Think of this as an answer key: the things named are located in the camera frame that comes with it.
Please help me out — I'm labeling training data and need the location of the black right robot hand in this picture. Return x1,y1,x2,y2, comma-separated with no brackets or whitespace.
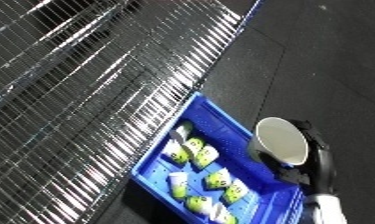
256,118,342,198

